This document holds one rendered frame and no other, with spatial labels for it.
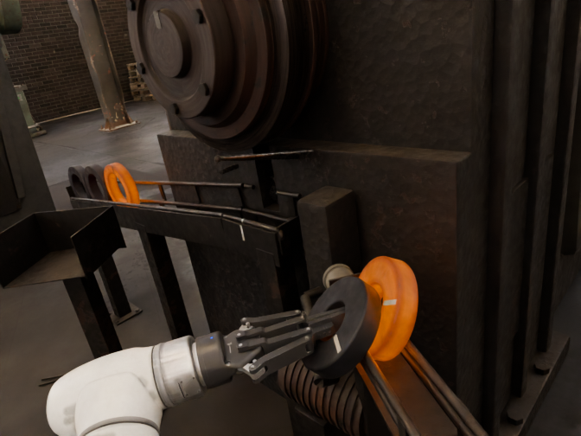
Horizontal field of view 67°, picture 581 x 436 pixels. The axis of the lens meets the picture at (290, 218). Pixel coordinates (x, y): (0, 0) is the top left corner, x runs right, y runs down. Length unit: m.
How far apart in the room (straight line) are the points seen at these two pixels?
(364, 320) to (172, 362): 0.27
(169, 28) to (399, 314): 0.63
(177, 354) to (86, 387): 0.12
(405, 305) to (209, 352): 0.28
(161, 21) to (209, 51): 0.13
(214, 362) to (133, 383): 0.11
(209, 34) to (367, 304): 0.51
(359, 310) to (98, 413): 0.36
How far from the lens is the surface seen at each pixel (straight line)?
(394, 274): 0.65
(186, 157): 1.35
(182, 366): 0.66
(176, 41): 0.89
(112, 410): 0.65
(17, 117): 3.84
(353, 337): 0.62
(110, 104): 8.00
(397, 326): 0.63
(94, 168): 1.80
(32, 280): 1.39
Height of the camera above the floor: 1.11
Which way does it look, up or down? 23 degrees down
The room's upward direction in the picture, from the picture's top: 9 degrees counter-clockwise
